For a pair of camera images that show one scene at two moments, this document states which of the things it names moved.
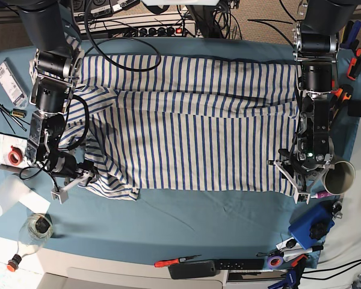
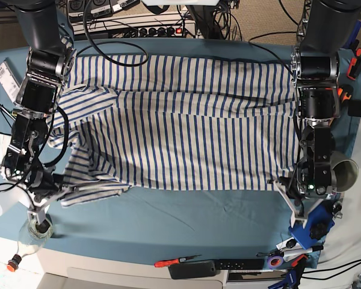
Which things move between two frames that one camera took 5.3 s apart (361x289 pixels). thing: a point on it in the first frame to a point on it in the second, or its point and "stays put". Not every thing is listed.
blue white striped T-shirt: x=144 y=123 stays put
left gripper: x=65 y=164 to x=43 y=188
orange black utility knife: x=342 y=94 stays put
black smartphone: x=192 y=270 stays put
